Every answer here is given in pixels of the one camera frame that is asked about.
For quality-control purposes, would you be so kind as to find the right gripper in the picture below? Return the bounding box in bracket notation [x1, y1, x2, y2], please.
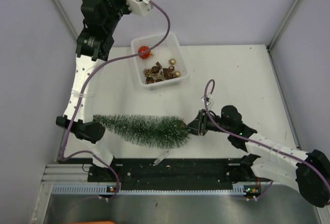
[182, 109, 233, 135]

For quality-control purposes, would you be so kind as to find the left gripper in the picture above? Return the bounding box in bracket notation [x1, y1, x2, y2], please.
[101, 0, 135, 34]

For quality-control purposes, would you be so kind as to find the small green christmas tree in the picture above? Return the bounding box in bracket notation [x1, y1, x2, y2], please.
[93, 114, 190, 149]

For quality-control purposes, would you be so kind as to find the white plastic basket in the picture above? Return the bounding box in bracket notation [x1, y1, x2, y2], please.
[132, 32, 190, 90]

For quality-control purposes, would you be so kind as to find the brown and gold ornament garland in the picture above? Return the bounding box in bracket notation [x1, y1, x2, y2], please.
[143, 62, 182, 84]

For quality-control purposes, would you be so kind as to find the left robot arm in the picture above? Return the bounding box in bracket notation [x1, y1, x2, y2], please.
[56, 0, 131, 181]

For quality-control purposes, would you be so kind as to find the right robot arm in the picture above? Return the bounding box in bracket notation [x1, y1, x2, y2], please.
[187, 106, 329, 208]

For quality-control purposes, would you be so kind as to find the red glitter bauble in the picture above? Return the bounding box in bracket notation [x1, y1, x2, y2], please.
[138, 46, 154, 60]

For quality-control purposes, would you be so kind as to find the gold bauble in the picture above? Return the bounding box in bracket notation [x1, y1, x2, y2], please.
[169, 58, 176, 65]

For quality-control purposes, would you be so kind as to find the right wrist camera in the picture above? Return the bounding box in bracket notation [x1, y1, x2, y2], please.
[201, 94, 214, 109]

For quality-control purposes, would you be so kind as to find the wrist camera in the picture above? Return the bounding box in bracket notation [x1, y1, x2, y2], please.
[201, 94, 214, 109]
[125, 0, 152, 17]

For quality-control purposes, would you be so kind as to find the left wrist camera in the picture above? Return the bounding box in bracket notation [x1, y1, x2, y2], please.
[125, 0, 152, 17]

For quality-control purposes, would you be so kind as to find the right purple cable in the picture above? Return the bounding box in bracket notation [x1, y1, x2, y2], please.
[203, 79, 330, 201]

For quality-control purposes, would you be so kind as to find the purple cable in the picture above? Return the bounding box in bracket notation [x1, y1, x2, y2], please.
[203, 79, 330, 201]
[60, 1, 171, 202]

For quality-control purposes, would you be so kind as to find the left aluminium corner post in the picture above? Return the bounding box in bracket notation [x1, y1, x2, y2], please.
[38, 0, 88, 56]

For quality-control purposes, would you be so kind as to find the aluminium corner post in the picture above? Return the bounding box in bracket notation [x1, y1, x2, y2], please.
[267, 0, 303, 53]
[38, 0, 88, 56]

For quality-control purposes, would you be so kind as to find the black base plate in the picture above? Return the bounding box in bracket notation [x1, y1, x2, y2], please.
[87, 158, 267, 191]

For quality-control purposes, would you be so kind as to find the white cable duct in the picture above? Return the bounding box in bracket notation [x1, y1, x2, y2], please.
[52, 184, 261, 197]

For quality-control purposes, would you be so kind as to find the right aluminium corner post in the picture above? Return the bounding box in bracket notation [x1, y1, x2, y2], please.
[267, 0, 303, 53]

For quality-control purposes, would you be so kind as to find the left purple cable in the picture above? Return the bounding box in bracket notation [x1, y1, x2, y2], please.
[60, 1, 171, 202]

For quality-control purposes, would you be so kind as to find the aluminium frame rail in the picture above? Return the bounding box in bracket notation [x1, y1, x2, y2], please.
[41, 164, 324, 183]

